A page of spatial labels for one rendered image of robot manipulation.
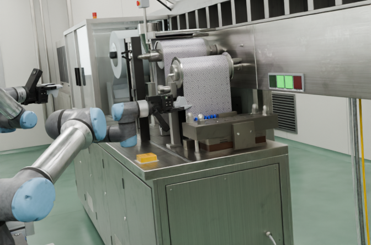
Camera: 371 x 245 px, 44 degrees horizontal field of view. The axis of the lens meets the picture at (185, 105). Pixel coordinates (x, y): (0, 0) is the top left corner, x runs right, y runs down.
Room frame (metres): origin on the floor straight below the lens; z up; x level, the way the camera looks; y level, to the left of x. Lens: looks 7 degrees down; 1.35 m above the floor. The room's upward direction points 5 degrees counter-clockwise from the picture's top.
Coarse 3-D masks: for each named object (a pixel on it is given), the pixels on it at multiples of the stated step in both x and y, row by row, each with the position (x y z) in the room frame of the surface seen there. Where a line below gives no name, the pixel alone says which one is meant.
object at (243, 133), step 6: (234, 126) 1.91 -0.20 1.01; (240, 126) 1.92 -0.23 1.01; (246, 126) 1.93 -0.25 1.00; (252, 126) 1.94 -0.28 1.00; (234, 132) 1.91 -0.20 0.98; (240, 132) 1.92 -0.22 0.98; (246, 132) 1.93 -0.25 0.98; (252, 132) 1.94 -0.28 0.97; (234, 138) 1.91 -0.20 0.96; (240, 138) 1.92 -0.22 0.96; (246, 138) 1.93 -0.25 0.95; (252, 138) 1.94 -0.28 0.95; (234, 144) 1.91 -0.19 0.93; (240, 144) 1.92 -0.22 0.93; (246, 144) 1.93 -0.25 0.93; (252, 144) 1.94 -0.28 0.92
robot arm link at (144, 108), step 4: (140, 100) 1.98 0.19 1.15; (144, 100) 1.98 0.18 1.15; (140, 104) 1.96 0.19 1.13; (144, 104) 1.96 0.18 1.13; (148, 104) 1.98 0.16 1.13; (140, 108) 1.95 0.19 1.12; (144, 108) 1.96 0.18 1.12; (148, 108) 1.96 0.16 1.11; (140, 112) 1.95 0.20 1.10; (144, 112) 1.96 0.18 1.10; (148, 112) 1.97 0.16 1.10; (140, 116) 1.97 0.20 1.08; (144, 116) 1.98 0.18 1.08
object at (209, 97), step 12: (192, 84) 2.08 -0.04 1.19; (204, 84) 2.10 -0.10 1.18; (216, 84) 2.12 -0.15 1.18; (228, 84) 2.15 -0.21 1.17; (192, 96) 2.08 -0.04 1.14; (204, 96) 2.10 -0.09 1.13; (216, 96) 2.12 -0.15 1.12; (228, 96) 2.14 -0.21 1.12; (192, 108) 2.08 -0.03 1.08; (204, 108) 2.10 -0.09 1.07; (216, 108) 2.12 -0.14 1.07; (228, 108) 2.14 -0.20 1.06
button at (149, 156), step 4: (136, 156) 1.90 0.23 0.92; (140, 156) 1.87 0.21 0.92; (144, 156) 1.87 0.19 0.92; (148, 156) 1.86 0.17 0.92; (152, 156) 1.86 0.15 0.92; (156, 156) 1.87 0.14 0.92; (140, 160) 1.85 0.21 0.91; (144, 160) 1.85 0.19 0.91; (148, 160) 1.86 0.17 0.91; (152, 160) 1.86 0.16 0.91; (156, 160) 1.87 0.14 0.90
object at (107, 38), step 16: (80, 32) 3.27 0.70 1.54; (96, 32) 2.97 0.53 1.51; (112, 32) 3.01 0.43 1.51; (128, 32) 3.04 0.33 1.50; (80, 48) 3.34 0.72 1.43; (96, 48) 2.96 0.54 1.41; (112, 48) 3.00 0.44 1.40; (80, 64) 3.42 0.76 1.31; (112, 64) 3.00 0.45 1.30; (144, 64) 3.08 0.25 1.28; (112, 80) 2.99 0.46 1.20; (80, 96) 3.59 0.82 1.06; (112, 96) 2.99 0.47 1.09; (128, 96) 3.03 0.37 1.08
